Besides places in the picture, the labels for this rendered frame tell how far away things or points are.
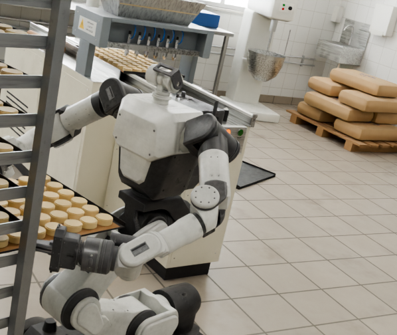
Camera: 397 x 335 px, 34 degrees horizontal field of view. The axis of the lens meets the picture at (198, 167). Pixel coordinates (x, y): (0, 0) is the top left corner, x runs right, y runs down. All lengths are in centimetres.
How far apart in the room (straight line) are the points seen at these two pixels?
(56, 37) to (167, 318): 128
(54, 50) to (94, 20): 204
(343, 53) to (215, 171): 635
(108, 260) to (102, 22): 197
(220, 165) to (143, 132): 31
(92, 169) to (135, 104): 161
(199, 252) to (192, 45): 123
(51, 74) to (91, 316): 91
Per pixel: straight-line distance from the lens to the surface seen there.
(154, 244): 168
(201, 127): 196
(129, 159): 212
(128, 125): 210
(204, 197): 176
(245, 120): 324
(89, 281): 214
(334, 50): 819
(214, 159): 188
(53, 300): 216
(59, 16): 150
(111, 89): 224
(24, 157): 158
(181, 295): 256
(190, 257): 337
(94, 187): 374
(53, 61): 151
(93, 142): 363
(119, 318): 234
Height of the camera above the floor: 157
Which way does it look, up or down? 18 degrees down
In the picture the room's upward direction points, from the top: 12 degrees clockwise
